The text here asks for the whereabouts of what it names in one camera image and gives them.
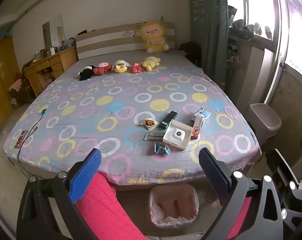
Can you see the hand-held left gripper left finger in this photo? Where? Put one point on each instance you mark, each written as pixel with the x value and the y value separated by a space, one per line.
pixel 86 175

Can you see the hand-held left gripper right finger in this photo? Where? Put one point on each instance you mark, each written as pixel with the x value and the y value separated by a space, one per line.
pixel 213 172

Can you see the red white packet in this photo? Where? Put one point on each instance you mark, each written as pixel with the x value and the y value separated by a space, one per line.
pixel 197 127

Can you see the white square box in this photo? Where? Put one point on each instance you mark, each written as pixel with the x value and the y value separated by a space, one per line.
pixel 177 136

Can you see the waste bin with white bag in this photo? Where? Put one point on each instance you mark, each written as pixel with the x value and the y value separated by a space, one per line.
pixel 173 205

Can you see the blue snack packet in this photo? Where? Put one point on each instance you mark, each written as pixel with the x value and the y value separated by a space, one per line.
pixel 162 148

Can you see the blue white packet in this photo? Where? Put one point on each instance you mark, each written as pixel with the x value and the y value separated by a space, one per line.
pixel 205 113

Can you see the dark green box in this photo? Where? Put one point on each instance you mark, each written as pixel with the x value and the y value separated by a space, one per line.
pixel 168 120

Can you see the silver packet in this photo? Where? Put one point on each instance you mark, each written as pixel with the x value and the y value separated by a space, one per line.
pixel 152 135

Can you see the bed with circle-patterned sheet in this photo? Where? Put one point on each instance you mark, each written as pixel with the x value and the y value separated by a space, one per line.
pixel 116 92

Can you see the black plush toy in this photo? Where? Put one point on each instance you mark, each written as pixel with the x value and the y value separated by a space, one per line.
pixel 86 73

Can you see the dark wooden chair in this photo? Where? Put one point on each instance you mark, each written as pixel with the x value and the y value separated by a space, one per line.
pixel 22 95

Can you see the yellow white plush toy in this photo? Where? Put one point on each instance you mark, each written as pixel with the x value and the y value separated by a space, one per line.
pixel 121 67

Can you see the pink cloth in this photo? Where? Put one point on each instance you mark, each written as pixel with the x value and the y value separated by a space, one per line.
pixel 16 85

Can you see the small red plush toy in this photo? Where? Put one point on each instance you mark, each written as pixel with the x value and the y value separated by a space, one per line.
pixel 136 68

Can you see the grey shoe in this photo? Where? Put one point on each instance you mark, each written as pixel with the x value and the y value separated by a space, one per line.
pixel 248 31
pixel 257 28
pixel 267 32
pixel 237 26

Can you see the wooden dresser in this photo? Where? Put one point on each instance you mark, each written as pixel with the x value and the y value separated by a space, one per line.
pixel 58 60

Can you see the yellow duck plush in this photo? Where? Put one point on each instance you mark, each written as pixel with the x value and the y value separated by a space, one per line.
pixel 151 62

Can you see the wooden wardrobe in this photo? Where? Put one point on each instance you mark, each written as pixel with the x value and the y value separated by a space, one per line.
pixel 1 80

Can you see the white bottle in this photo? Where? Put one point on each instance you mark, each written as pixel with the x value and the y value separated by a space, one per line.
pixel 53 51

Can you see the glass jar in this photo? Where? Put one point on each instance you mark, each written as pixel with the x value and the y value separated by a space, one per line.
pixel 37 54

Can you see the blue framed picture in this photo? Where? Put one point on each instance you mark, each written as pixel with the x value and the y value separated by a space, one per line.
pixel 67 44

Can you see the striped wooden headboard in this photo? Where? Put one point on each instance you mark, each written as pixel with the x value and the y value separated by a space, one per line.
pixel 103 40

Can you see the green curtain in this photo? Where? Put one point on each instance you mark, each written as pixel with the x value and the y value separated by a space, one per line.
pixel 208 30

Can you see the window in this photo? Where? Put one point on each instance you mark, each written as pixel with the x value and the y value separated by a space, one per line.
pixel 260 5

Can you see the dark framed board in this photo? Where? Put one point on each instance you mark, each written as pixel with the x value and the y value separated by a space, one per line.
pixel 232 15

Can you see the large yellow pig plush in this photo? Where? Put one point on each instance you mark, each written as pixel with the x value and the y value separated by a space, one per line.
pixel 153 35

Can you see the blue pink bundle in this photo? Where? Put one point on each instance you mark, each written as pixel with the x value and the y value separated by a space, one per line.
pixel 0 35

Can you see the wall mirror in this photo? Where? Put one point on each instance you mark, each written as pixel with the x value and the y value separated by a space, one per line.
pixel 53 30

